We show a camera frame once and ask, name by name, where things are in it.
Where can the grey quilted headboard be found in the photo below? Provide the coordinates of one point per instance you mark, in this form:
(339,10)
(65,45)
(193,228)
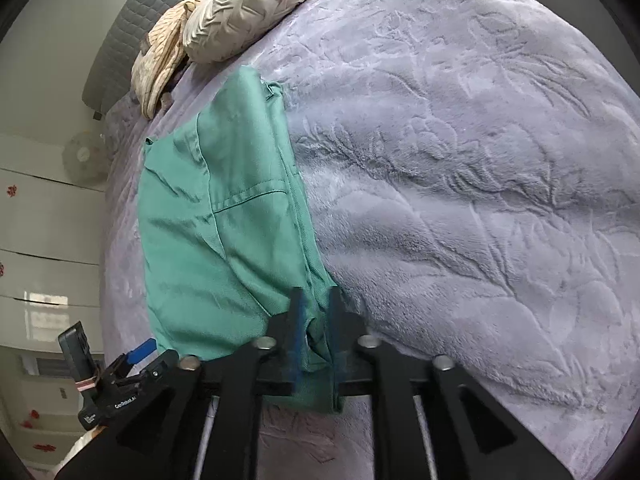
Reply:
(140,10)

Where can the white wardrobe with red decals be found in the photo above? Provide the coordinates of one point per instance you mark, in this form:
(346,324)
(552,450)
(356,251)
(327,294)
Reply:
(45,210)

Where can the grey slatted panel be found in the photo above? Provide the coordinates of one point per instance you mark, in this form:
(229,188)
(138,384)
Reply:
(52,366)

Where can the purple embossed bed blanket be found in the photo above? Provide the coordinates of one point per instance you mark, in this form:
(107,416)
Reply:
(450,185)

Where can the cream textured pillow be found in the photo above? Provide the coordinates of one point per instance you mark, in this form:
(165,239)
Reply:
(240,10)

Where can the beige striped cloth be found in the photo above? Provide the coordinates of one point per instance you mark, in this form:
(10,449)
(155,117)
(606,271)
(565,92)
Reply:
(160,60)

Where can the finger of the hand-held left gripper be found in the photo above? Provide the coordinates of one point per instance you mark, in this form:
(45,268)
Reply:
(142,350)
(160,366)

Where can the green jacket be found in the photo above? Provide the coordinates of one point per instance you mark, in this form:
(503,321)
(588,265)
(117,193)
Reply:
(225,235)

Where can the purple pillow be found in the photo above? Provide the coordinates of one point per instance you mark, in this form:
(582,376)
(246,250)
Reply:
(120,120)

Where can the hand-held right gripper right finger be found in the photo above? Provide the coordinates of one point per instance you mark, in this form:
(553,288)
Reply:
(336,330)

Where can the dark brown cloth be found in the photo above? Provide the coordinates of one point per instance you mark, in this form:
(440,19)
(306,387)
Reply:
(166,97)

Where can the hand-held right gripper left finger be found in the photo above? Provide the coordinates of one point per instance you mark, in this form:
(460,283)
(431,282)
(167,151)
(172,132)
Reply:
(297,330)

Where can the white standing fan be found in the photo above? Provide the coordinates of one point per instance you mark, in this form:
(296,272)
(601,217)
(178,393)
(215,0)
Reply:
(82,155)

